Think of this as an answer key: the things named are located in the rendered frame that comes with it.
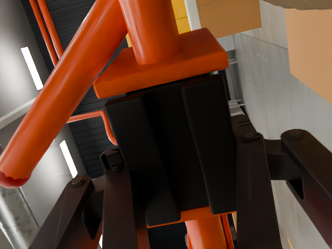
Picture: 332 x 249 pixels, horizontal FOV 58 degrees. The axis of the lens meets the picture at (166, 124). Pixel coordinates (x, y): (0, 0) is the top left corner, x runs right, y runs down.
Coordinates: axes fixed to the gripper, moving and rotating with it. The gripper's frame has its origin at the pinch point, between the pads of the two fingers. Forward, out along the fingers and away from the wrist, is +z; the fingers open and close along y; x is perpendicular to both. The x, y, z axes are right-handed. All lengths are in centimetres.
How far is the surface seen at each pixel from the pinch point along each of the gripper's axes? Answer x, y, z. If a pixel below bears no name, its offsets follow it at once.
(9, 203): -267, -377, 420
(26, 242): -357, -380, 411
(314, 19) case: 2.5, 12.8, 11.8
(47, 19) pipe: 17, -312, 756
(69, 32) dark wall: -41, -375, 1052
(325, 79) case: -2.6, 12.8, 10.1
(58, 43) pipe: -44, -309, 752
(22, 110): -189, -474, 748
